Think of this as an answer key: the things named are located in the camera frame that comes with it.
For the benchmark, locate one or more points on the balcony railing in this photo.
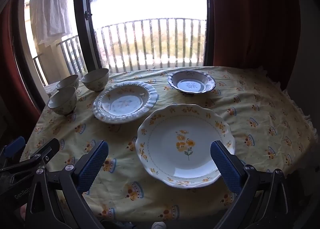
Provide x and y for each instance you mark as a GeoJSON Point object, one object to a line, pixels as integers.
{"type": "Point", "coordinates": [150, 20]}

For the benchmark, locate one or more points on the white plastic chair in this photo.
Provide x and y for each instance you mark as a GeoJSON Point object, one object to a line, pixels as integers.
{"type": "Point", "coordinates": [51, 89]}

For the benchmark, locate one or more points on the white hanging cloth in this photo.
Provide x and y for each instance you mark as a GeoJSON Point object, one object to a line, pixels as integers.
{"type": "Point", "coordinates": [52, 7]}

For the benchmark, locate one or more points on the yellow printed tablecloth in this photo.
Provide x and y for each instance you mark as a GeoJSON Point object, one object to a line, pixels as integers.
{"type": "Point", "coordinates": [250, 144]}

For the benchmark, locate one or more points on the black window frame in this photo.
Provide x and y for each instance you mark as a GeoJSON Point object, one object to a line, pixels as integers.
{"type": "Point", "coordinates": [81, 19]}

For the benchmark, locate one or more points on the large yellow flower plate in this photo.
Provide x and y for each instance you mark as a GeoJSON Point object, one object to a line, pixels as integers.
{"type": "Point", "coordinates": [175, 129]}

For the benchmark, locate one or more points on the red curtain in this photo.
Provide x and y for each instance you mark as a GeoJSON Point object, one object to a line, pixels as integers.
{"type": "Point", "coordinates": [250, 19]}
{"type": "Point", "coordinates": [10, 81]}

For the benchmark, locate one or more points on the white shoe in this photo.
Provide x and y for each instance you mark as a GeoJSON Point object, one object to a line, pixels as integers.
{"type": "Point", "coordinates": [158, 225]}

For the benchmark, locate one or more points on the blue rim deep plate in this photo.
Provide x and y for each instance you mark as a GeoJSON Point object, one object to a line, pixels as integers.
{"type": "Point", "coordinates": [191, 84]}

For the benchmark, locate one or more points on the cream floral bowl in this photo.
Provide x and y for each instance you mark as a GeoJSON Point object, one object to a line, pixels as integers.
{"type": "Point", "coordinates": [95, 80]}
{"type": "Point", "coordinates": [62, 100]}
{"type": "Point", "coordinates": [68, 83]}

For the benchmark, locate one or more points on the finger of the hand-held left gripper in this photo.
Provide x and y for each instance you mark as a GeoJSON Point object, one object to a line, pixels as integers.
{"type": "Point", "coordinates": [13, 146]}
{"type": "Point", "coordinates": [48, 148]}

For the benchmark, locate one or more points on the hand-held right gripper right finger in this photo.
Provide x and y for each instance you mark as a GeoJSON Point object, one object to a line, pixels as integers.
{"type": "Point", "coordinates": [225, 166]}

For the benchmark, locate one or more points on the white ruffled rim plate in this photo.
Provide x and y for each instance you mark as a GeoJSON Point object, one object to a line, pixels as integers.
{"type": "Point", "coordinates": [125, 104]}

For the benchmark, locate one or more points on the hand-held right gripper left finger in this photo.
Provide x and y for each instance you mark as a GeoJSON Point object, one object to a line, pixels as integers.
{"type": "Point", "coordinates": [92, 166]}

